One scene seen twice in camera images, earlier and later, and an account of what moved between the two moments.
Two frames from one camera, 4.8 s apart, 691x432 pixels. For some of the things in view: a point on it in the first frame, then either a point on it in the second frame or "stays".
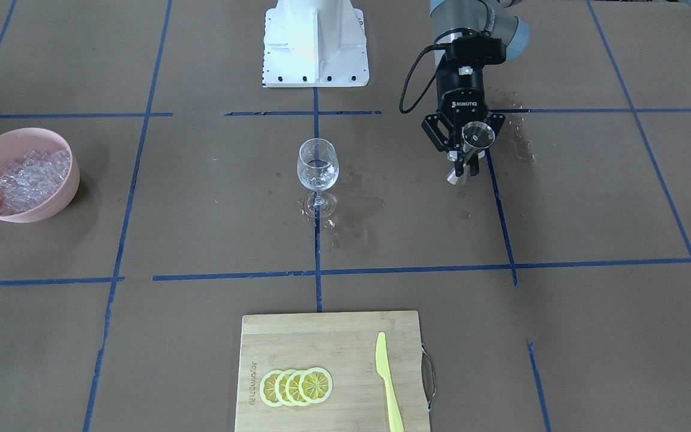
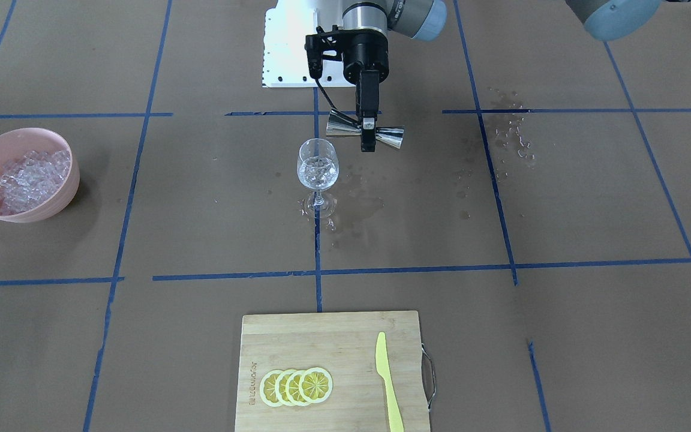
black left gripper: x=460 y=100 -> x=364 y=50
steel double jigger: x=476 y=136 -> x=339 y=124
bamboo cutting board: x=344 y=344 stays
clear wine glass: x=318 y=168 stays
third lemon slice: x=292 y=388 stays
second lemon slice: x=280 y=387 stays
